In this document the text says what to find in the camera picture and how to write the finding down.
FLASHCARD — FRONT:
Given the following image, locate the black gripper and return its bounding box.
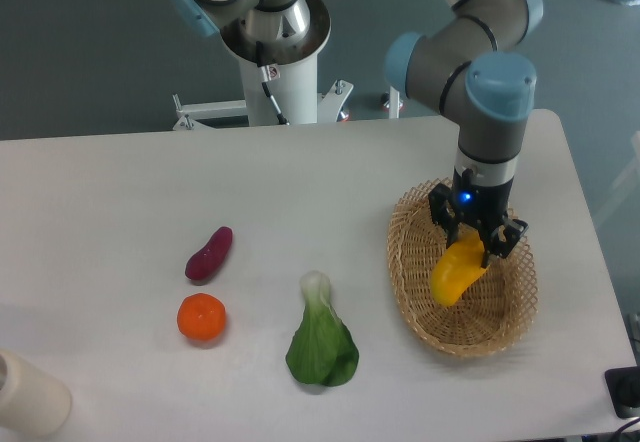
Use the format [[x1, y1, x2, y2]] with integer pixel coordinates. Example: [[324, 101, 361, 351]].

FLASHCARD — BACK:
[[428, 170, 528, 267]]

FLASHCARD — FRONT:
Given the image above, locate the yellow mango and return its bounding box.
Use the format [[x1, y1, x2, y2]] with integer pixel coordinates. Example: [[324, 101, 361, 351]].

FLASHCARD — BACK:
[[430, 231, 487, 307]]

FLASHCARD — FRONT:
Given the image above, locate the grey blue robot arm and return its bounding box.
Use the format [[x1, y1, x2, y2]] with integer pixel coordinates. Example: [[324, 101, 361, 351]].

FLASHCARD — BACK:
[[171, 0, 543, 265]]

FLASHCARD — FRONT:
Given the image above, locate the woven wicker basket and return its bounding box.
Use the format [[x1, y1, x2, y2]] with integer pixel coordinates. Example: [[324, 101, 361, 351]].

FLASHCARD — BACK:
[[387, 179, 538, 358]]

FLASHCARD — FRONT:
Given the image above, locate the green bok choy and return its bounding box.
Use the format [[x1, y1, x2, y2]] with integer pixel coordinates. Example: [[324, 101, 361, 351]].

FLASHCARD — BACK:
[[285, 270, 359, 387]]

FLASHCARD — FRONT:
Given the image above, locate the black device at edge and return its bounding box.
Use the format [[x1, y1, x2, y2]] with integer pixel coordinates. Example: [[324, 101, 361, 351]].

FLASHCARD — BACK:
[[604, 366, 639, 419]]

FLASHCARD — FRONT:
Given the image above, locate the purple sweet potato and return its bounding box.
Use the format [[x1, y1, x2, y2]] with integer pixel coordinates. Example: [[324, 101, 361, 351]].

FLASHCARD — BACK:
[[185, 226, 233, 282]]

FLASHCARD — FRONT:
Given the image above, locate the orange tangerine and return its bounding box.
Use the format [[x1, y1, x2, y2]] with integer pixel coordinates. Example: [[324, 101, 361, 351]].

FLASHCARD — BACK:
[[176, 293, 226, 342]]

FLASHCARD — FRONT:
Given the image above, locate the cream cylindrical bottle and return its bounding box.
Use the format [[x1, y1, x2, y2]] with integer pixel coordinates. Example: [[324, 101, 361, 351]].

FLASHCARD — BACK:
[[1, 349, 72, 438]]

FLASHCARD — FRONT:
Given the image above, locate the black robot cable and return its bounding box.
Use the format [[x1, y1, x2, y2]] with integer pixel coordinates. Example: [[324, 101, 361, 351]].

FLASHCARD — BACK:
[[255, 40, 291, 127]]

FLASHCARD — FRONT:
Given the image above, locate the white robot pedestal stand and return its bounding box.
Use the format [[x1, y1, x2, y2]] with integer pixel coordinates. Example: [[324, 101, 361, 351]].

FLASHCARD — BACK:
[[172, 0, 404, 131]]

